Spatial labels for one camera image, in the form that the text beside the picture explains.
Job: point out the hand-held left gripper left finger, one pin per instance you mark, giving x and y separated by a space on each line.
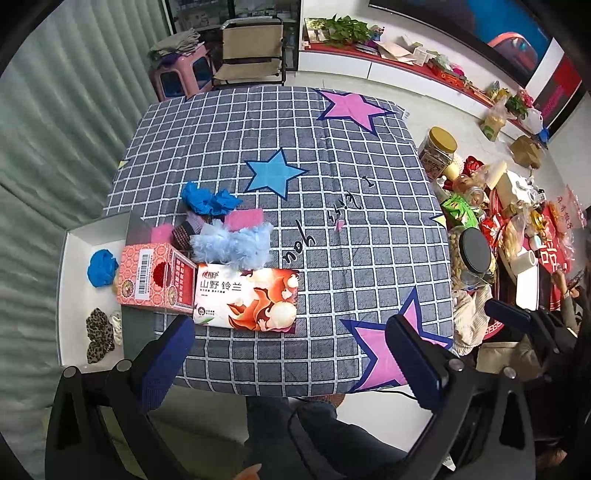
161 364

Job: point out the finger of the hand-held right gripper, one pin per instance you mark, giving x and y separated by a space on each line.
508 314

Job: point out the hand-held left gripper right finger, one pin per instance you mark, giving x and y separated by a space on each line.
415 364

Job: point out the cream dotted scrunchie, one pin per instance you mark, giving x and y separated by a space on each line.
116 325

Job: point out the leopard print scrunchie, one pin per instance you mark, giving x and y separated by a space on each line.
99 334

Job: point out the white cardboard box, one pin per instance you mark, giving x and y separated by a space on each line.
83 314

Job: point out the pink sponge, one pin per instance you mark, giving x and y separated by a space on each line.
244 219
160 234

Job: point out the dark striped sock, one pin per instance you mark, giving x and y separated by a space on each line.
184 235

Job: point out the light blue fluffy cloth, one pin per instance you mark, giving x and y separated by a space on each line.
231 244

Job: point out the person's left hand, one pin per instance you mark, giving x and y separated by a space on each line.
249 473

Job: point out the white paper roll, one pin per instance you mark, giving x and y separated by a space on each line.
526 281

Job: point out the black lid plastic jar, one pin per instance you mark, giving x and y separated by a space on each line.
473 258

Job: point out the patterned cardboard tissue box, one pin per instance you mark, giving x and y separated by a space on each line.
154 277

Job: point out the pile of snack packets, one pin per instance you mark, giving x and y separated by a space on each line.
503 217

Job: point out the orange flower tissue pack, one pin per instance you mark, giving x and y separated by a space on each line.
249 297

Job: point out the brown cardboard box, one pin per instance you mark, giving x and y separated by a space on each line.
526 151

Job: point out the yellow lid plastic jar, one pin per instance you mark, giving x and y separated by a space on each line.
436 152

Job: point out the yellow plastic bag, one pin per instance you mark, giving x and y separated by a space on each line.
494 121

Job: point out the white plastic bag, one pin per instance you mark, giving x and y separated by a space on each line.
533 121

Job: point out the pale green curtain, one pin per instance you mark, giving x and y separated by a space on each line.
55 161

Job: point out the white television cabinet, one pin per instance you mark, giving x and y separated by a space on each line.
415 78

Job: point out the pink plastic stool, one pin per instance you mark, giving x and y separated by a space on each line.
182 76

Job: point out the pile of grey clothes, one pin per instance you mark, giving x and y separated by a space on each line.
178 42

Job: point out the beige folding chair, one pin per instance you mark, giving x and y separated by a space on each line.
249 50

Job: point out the green potted plant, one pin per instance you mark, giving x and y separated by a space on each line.
346 30

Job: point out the glass door shelf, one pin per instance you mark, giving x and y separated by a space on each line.
221 9

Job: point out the wall television screen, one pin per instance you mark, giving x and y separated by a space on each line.
461 27

